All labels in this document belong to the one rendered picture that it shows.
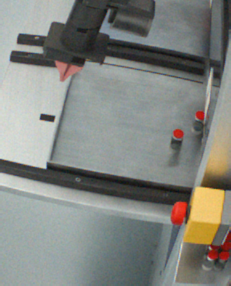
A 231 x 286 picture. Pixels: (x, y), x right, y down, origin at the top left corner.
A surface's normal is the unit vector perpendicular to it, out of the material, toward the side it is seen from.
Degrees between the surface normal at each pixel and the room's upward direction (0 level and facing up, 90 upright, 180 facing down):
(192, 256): 0
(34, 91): 0
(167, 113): 0
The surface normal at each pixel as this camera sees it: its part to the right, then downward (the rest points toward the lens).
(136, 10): -0.10, 0.76
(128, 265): 0.10, -0.65
